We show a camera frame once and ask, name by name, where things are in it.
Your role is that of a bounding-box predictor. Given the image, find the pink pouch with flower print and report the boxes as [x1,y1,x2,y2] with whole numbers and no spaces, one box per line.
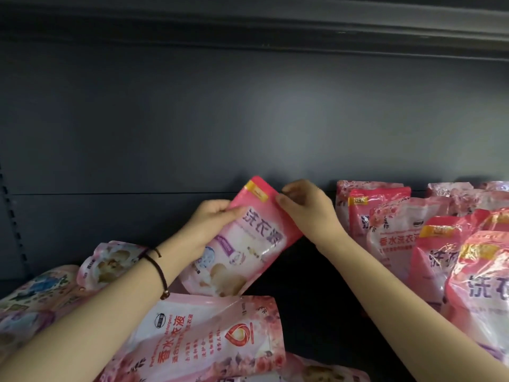
[274,353,371,382]
[76,240,150,293]

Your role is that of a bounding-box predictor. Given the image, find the dark perforated shelf upright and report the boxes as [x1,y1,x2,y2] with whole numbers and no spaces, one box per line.
[0,163,33,280]

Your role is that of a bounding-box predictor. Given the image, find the person's left hand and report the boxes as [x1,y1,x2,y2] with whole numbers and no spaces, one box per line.
[174,199,248,262]

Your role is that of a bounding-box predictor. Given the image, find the large pink floral detergent pouch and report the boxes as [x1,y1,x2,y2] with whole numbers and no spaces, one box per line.
[93,294,287,382]

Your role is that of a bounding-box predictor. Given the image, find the black cord bracelet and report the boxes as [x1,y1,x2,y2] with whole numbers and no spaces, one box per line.
[138,247,172,301]

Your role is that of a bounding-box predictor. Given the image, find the dark upper shelf edge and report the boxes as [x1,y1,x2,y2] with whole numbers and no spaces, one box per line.
[0,0,509,50]

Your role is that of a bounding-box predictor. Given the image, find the pink detergent pouch purple label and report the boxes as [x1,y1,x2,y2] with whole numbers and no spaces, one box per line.
[178,176,304,298]

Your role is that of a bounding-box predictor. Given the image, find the row of pink detergent bags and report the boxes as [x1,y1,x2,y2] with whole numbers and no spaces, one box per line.
[335,180,509,372]

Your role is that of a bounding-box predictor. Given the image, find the person's right forearm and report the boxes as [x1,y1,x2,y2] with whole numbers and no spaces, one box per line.
[316,226,509,382]

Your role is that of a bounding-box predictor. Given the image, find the person's right hand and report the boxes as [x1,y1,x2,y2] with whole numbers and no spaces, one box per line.
[275,179,347,246]

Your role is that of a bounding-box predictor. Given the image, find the person's left forearm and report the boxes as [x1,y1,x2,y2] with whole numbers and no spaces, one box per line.
[0,234,200,382]

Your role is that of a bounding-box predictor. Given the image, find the pink pouch with blue print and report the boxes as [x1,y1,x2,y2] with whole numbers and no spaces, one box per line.
[0,265,81,356]

